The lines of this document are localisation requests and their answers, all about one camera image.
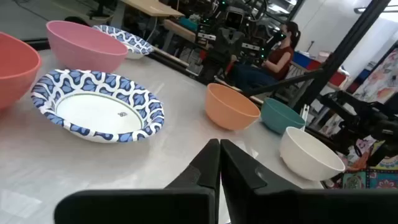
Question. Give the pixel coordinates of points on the floral cloth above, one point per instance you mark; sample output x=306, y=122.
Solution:
x=381, y=77

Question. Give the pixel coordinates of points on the blue patterned paper bowl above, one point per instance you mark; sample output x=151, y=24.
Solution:
x=133, y=42
x=99, y=115

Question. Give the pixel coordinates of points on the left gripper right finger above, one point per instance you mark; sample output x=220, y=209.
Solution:
x=264, y=205

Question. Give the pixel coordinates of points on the colourful patterned rug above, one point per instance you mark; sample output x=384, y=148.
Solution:
x=382, y=180

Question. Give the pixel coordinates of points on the black robot station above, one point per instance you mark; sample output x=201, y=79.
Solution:
x=230, y=37

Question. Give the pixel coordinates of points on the blue box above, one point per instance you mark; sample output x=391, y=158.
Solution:
x=303, y=60

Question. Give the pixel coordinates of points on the white plastic bowl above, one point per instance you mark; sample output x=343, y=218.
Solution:
x=308, y=155

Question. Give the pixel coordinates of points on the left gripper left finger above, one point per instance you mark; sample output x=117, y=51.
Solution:
x=186, y=205

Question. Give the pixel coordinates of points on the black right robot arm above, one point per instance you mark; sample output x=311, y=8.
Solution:
x=373, y=121

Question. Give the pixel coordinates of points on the teal plastic bowl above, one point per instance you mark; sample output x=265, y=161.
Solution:
x=280, y=118

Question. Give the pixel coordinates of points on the person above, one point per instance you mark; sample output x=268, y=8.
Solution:
x=276, y=62

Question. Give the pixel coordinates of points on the wooden desk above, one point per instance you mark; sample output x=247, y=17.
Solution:
x=152, y=7

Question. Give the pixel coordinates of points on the orange plastic bowl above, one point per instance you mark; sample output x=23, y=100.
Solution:
x=227, y=109

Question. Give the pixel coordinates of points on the pink plastic bowl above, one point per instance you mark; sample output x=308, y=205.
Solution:
x=84, y=49

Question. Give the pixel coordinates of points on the red box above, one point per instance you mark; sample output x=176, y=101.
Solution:
x=337, y=79

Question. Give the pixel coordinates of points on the red plastic bowl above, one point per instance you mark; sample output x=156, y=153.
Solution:
x=15, y=68

